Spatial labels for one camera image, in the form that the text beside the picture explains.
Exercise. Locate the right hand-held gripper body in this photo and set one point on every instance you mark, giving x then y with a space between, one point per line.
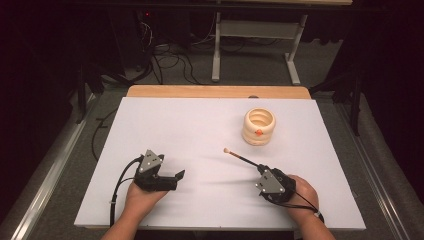
275 185

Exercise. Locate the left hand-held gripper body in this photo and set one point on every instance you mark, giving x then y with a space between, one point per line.
150 166

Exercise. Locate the cream ribbed brush holder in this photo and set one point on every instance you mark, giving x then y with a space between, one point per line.
259 128

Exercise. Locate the person's left hand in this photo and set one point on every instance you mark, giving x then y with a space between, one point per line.
143 200

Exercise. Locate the person's right hand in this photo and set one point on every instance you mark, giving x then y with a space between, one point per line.
305 196

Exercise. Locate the white table cover sheet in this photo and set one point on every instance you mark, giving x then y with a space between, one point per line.
200 140

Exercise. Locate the black metal stand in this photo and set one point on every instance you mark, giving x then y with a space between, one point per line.
346 90

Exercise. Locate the metal floor rail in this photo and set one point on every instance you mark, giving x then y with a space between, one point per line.
43 186
380 180

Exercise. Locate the white metal desk frame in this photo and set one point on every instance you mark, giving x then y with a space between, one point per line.
256 30

